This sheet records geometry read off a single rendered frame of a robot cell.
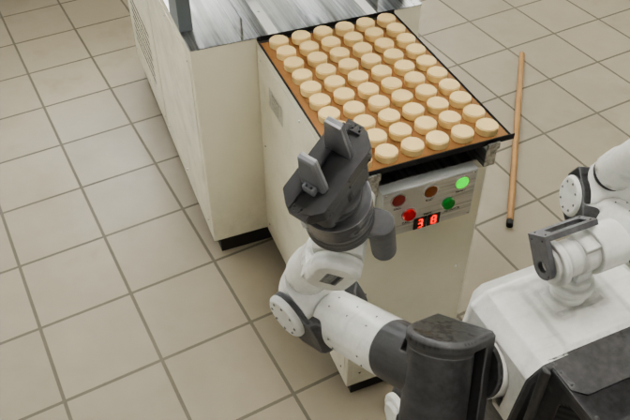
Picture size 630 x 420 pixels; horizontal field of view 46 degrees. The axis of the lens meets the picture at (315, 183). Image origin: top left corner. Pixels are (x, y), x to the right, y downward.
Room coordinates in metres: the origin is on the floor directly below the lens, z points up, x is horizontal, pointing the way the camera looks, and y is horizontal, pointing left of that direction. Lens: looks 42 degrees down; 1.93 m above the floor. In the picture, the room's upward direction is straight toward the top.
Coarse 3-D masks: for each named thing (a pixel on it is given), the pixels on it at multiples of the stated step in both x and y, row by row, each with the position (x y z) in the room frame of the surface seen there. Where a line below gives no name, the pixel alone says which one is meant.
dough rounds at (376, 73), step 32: (320, 32) 1.71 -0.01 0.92; (352, 32) 1.71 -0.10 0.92; (384, 32) 1.75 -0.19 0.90; (288, 64) 1.56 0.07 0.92; (320, 64) 1.57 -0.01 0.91; (352, 64) 1.56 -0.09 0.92; (384, 64) 1.59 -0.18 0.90; (416, 64) 1.58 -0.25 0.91; (320, 96) 1.43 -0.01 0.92; (352, 96) 1.43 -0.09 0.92; (384, 96) 1.45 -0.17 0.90; (416, 96) 1.44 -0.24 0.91; (448, 96) 1.45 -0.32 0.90; (320, 128) 1.33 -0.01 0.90; (384, 128) 1.33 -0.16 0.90; (416, 128) 1.31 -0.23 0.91; (448, 128) 1.32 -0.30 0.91; (480, 128) 1.30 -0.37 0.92; (384, 160) 1.20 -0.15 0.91
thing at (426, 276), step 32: (288, 96) 1.58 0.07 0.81; (288, 128) 1.58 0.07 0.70; (288, 160) 1.59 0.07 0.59; (448, 160) 1.29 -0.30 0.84; (480, 192) 1.31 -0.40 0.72; (288, 224) 1.61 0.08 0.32; (448, 224) 1.28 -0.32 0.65; (288, 256) 1.62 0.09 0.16; (416, 256) 1.25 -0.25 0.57; (448, 256) 1.28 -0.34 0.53; (384, 288) 1.22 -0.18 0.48; (416, 288) 1.25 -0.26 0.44; (448, 288) 1.29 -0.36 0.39; (416, 320) 1.26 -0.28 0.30; (352, 384) 1.22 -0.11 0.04
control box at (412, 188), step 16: (416, 176) 1.24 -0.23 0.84; (432, 176) 1.24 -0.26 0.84; (448, 176) 1.24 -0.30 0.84; (464, 176) 1.25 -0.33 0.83; (384, 192) 1.18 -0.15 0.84; (400, 192) 1.19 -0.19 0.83; (416, 192) 1.20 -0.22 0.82; (448, 192) 1.24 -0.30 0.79; (464, 192) 1.25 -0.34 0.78; (384, 208) 1.18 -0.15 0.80; (400, 208) 1.19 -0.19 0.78; (416, 208) 1.21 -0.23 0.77; (432, 208) 1.22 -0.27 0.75; (464, 208) 1.25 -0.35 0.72; (400, 224) 1.19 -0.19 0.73; (416, 224) 1.21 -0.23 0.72
